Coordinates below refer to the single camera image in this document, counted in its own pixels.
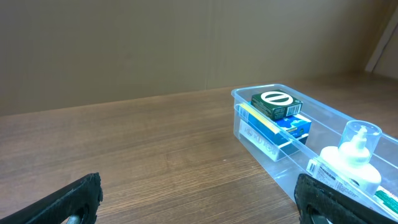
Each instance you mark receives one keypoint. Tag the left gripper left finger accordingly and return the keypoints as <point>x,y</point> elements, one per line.
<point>79,199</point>

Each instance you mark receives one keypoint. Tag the white spray bottle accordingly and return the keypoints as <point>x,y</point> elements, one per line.
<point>350,160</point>

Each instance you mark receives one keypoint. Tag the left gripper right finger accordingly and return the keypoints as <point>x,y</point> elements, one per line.
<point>318,203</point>

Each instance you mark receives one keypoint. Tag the blue yellow VapoDrops box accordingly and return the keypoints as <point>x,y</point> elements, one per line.
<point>296,125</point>

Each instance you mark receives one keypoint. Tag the small dark green box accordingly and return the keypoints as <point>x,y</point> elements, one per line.
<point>276,104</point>

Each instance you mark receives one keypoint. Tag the clear plastic container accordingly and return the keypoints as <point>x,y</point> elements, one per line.
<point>327,127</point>

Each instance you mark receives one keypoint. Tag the white green medicine box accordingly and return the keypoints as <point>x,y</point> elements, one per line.
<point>386,199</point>

